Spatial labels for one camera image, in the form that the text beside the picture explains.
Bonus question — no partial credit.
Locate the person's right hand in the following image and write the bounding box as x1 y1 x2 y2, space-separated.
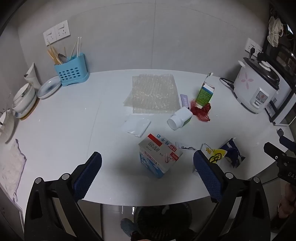
277 184 296 219

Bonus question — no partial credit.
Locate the wooden board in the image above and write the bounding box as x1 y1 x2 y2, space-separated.
18 100 40 120

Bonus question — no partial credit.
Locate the person's shoe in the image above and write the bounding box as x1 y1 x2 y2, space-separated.
120 218 137 238

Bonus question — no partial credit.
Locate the blue snack packet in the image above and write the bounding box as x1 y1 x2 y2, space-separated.
218 138 246 168

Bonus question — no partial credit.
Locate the blue utensil holder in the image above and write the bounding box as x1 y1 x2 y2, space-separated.
54 53 90 87

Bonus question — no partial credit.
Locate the white flowered rice cooker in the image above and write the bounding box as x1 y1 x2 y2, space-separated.
232 58 281 114

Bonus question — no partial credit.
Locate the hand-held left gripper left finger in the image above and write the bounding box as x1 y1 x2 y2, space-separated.
24 151 103 241

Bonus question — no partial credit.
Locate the green drink carton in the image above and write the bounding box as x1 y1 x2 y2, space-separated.
195 72 215 107

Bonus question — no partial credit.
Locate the torn white wrapper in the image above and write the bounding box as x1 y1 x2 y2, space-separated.
175 142 197 151

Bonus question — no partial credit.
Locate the black power cable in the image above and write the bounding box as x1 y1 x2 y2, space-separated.
219 77 235 89

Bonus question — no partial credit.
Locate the red mesh net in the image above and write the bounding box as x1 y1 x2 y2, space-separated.
189 98 212 122

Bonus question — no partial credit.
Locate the black and white oven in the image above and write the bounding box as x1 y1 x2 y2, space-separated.
258 43 296 126

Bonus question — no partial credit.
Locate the blue patterned plate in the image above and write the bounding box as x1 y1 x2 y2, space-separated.
37 75 62 100

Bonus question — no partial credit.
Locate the hanging beige net bag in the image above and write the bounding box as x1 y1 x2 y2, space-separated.
268 16 284 48

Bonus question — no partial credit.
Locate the black waste bin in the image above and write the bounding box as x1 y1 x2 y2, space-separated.
133 203 193 241

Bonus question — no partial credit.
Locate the white bowl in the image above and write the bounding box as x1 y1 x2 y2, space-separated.
13 83 35 103

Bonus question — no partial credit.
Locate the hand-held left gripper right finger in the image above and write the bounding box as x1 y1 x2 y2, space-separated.
192 150 271 241

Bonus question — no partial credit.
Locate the white plastic bag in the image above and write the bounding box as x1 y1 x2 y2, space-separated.
122 113 151 138

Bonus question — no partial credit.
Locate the pale dish cloth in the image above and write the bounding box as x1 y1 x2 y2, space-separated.
0 139 27 202

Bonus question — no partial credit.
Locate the stack of bowls and plates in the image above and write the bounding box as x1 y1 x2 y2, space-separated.
11 93 37 114

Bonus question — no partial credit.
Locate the purple sachet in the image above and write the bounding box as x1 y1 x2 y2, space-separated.
180 94 190 110

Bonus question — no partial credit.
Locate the white and blue milk carton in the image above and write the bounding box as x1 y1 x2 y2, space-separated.
138 133 184 179

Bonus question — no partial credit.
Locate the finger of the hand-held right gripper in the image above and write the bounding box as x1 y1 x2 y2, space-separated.
264 142 296 166
277 128 296 152

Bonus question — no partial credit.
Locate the bunch of wooden chopsticks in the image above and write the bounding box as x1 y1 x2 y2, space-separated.
47 42 62 66

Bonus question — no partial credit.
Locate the white tall container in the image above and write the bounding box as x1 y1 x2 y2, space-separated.
24 62 41 90

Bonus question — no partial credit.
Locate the clear bubble wrap sheet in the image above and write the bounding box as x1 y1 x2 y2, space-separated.
123 74 181 114

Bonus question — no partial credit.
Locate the white wall socket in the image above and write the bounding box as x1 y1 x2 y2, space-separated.
245 38 263 56
43 30 57 43
55 20 70 39

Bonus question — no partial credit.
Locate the yellow snack packet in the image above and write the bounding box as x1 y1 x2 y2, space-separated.
193 143 228 173

